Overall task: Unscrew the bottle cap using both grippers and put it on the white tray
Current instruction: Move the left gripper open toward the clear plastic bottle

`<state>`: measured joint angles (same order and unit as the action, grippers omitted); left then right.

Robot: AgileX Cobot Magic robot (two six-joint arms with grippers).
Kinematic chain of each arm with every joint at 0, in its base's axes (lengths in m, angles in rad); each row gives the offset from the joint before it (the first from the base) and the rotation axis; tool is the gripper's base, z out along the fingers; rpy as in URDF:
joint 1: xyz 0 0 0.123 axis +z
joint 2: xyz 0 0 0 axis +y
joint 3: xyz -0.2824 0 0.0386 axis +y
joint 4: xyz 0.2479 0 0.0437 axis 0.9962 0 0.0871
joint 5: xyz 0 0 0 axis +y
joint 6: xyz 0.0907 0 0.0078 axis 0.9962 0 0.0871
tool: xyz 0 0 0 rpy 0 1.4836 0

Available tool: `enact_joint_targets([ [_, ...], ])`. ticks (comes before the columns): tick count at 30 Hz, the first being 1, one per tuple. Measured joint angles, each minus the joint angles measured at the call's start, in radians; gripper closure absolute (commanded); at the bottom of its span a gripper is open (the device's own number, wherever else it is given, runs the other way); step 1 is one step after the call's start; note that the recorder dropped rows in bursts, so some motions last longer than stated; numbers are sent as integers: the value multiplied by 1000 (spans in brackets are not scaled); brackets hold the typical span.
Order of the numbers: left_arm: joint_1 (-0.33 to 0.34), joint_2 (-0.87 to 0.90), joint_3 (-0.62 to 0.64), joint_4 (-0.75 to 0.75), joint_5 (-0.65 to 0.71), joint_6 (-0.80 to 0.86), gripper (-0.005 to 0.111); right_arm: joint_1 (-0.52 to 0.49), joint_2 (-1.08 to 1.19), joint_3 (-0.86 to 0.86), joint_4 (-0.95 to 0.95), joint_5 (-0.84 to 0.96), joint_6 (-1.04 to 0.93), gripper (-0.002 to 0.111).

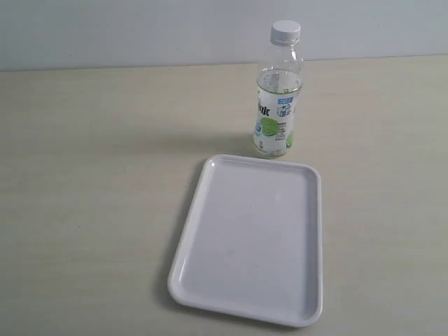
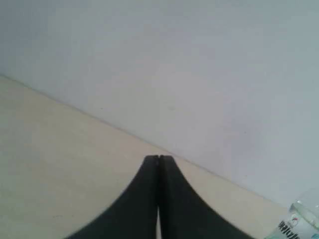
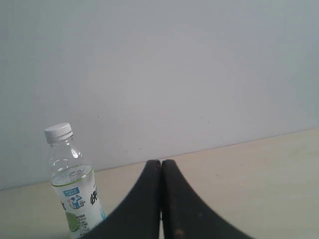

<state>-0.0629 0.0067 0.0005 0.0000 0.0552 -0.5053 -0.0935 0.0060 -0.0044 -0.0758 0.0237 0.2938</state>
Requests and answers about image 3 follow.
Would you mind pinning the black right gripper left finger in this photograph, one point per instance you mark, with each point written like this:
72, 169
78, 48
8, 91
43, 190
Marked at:
138, 215

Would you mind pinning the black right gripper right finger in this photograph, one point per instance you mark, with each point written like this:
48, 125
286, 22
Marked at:
185, 215

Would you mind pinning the clear plastic drink bottle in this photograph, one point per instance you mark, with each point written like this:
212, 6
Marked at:
73, 181

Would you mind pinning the white bottle cap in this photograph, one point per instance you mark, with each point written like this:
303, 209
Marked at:
58, 132

